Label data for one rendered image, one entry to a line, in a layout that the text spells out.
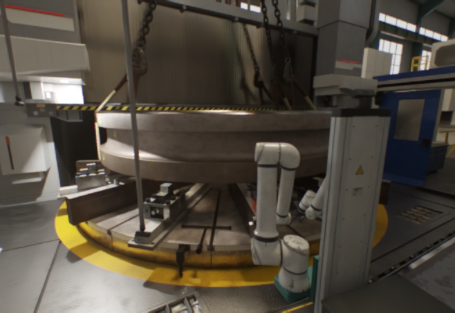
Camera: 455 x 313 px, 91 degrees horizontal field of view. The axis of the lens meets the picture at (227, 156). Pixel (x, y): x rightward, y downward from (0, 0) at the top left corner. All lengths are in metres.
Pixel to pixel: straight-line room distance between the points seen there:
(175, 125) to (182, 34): 3.39
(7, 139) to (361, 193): 5.17
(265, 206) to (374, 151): 0.65
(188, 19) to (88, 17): 2.02
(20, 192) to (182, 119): 3.93
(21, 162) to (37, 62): 2.25
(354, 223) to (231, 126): 1.80
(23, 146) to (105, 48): 2.36
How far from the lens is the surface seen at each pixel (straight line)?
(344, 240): 1.47
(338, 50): 6.69
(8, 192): 5.94
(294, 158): 1.37
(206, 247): 2.71
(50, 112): 5.33
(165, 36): 5.82
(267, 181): 1.34
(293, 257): 1.47
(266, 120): 2.87
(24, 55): 3.66
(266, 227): 1.40
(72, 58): 3.60
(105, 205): 3.72
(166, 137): 3.13
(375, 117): 1.39
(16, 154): 5.34
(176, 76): 5.70
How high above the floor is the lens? 1.76
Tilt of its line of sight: 11 degrees down
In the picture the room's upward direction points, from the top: straight up
